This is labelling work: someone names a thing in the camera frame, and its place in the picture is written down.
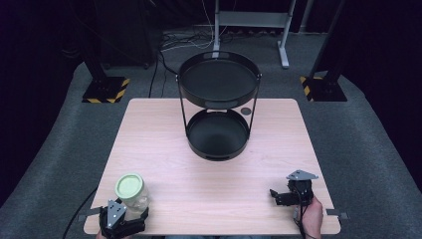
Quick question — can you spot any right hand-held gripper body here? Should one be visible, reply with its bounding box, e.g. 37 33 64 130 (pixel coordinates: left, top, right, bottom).
286 169 319 207

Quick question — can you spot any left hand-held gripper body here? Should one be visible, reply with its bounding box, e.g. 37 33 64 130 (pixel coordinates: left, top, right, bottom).
99 198 147 239

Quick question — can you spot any glass jar with green lid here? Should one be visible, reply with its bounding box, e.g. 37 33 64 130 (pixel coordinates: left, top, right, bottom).
113 172 150 222

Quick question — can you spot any person's left hand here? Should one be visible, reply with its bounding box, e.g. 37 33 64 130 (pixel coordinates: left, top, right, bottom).
95 230 133 239

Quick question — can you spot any person's right hand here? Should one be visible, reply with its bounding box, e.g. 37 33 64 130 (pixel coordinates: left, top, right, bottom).
296 194 324 239

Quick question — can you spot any black stand with striped base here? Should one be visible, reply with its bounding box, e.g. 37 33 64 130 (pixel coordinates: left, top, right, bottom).
77 0 131 105
300 0 349 103

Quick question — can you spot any black two-tier round rack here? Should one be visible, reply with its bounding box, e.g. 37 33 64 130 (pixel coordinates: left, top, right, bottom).
175 50 263 163

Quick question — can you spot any black cabinet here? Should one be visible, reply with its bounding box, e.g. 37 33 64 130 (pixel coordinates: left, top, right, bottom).
94 0 164 69

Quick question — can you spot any grey table edge bracket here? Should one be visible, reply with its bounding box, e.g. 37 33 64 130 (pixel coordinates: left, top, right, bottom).
77 206 103 222
325 208 350 221

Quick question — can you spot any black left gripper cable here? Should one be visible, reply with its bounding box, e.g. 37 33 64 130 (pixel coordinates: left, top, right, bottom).
62 186 100 239

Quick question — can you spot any black floor cable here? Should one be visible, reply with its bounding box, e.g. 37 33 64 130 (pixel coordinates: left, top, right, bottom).
147 49 180 100

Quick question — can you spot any tangle of floor cables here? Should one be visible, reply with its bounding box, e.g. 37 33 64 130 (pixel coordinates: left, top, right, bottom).
159 29 233 54

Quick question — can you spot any grey metal desk frame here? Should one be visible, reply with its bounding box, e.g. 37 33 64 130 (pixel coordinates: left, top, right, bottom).
211 0 299 70

